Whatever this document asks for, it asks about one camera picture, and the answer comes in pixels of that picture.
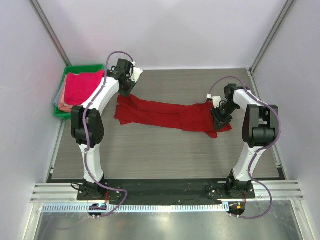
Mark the aluminium front rail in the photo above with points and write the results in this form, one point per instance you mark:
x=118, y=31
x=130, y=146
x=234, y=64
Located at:
x=281, y=190

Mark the grey-blue folded t-shirt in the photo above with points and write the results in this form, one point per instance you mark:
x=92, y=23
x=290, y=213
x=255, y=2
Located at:
x=57, y=97

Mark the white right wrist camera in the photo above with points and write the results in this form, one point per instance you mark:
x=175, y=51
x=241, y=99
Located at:
x=215, y=101

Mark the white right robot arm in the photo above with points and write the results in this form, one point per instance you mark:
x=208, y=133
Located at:
x=260, y=130

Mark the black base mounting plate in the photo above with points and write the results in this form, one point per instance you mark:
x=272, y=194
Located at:
x=165, y=192

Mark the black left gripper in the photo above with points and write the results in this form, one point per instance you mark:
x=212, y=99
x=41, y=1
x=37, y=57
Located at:
x=127, y=93

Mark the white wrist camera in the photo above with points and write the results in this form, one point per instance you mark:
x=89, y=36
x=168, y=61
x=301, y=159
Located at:
x=135, y=72
x=215, y=101

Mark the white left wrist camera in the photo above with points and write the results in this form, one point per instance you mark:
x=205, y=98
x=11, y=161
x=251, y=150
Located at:
x=135, y=72

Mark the dark red t-shirt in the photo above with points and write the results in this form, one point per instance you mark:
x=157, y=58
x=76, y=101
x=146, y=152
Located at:
x=190, y=118

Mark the left aluminium frame post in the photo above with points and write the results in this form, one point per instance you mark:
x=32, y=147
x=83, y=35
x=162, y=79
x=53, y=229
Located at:
x=35, y=4

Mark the right aluminium frame post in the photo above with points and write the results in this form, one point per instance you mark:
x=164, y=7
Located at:
x=284, y=12

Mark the green plastic bin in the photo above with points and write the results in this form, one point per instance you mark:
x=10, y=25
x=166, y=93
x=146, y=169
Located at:
x=77, y=69

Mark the slotted cable duct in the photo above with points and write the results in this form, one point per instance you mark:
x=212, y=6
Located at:
x=99, y=207

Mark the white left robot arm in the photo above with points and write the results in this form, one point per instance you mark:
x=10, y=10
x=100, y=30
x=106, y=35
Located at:
x=87, y=126

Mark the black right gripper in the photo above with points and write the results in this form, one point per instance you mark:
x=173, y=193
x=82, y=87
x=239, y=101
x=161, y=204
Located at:
x=220, y=118

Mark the salmon folded t-shirt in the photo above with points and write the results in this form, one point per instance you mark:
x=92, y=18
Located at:
x=63, y=100

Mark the aluminium frame post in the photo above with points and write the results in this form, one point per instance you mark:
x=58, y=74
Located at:
x=35, y=4
x=284, y=12

